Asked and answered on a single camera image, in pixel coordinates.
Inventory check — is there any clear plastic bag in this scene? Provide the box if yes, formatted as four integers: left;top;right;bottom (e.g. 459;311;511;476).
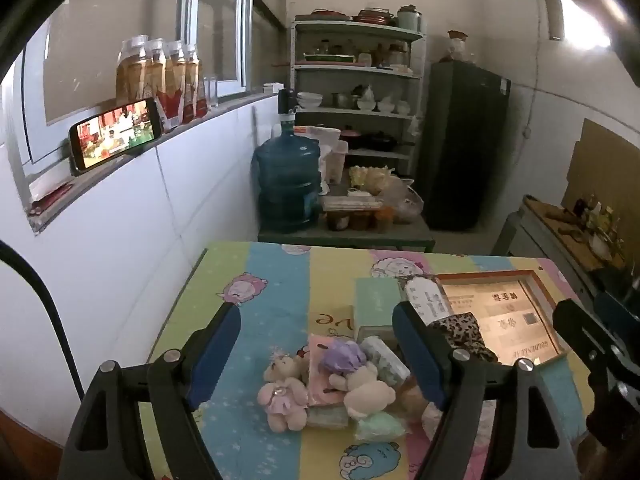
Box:
382;177;426;223

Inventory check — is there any white metal shelf rack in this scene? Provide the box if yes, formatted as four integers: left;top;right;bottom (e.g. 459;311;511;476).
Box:
291;17;427;176

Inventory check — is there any kitchen counter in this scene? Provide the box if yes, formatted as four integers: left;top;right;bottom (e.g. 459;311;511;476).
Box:
492;195;640;306

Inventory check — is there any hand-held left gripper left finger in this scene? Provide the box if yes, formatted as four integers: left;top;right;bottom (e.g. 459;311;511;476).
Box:
59;302;242;480

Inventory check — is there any cream teddy bear purple hat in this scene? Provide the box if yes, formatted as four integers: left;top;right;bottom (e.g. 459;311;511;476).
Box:
320;340;397;420

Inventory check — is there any white carton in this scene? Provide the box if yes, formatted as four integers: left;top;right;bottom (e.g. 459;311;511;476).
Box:
300;126;341;186

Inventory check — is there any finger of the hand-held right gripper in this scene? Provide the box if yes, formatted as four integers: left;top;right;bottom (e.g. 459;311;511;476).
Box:
594;290;640;356
551;299;626;386

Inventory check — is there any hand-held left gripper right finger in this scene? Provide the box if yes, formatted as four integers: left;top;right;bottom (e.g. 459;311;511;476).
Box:
392;301;583;480

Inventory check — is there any pink tissue pack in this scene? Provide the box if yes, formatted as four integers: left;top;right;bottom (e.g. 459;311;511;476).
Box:
305;334;351;407

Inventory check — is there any cluster of condiment bottles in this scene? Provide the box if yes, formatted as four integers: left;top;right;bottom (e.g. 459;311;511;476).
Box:
572;194;623;241

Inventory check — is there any flat food container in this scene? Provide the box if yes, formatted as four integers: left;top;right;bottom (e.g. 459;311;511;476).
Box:
320;195;383;212

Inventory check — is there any cartoon printed table cover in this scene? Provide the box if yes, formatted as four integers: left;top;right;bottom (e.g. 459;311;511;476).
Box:
137;241;601;480

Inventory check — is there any green tissue box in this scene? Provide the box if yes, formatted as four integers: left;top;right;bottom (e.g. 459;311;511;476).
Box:
354;277;408;346

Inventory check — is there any wooden tray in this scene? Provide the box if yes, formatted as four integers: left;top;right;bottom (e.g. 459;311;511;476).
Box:
435;269;571;367

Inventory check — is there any low green table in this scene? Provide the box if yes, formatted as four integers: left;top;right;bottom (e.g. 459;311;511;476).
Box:
257;180;436;253

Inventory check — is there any floral wet wipes pack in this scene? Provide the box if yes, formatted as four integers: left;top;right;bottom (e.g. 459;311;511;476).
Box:
397;275;453;326

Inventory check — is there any black water pump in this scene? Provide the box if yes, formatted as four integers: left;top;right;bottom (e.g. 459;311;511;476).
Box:
277;88;297;126

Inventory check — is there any blue water jug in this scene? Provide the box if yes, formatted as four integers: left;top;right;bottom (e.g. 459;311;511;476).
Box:
251;121;322;233

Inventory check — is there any mint green soft pack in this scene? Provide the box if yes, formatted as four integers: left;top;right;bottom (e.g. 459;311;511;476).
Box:
356;412;407;442

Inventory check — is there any dark refrigerator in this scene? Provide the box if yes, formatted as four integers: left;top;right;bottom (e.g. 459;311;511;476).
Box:
419;60;512;232

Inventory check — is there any leopard print scrunchie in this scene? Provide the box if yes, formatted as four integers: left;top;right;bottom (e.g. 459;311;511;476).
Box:
431;312;500;365

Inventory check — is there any cardboard sheet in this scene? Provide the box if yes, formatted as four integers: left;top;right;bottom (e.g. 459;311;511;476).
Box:
560;119;640;221

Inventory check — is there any small high window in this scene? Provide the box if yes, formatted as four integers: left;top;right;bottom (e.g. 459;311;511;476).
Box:
547;0;613;48

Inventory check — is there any white plastic container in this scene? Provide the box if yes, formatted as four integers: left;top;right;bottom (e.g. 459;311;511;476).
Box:
325;140;349;183

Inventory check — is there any smartphone with lit screen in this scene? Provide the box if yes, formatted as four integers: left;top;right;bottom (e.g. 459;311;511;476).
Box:
69;98;163;177

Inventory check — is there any sliding window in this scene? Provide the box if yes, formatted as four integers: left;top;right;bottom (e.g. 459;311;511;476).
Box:
10;0;281;166

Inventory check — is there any green patterned tissue pack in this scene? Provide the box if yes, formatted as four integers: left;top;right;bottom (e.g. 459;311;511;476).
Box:
360;336;411;386

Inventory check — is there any yellow snack bag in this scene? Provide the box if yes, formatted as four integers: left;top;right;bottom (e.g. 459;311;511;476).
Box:
348;165;396;193

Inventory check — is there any white bowl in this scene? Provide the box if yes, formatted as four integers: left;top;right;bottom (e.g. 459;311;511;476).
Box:
589;232;615;261

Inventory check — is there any red round basket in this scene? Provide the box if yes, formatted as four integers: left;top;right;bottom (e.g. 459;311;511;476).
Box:
354;6;396;25

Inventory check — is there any pale green canister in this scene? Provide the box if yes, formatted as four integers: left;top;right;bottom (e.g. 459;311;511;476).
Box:
397;5;423;32

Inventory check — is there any red packet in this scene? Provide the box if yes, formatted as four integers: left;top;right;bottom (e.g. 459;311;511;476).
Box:
27;182;76;217

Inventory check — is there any black cable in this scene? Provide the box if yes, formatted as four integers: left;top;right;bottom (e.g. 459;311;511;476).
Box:
0;240;86;398

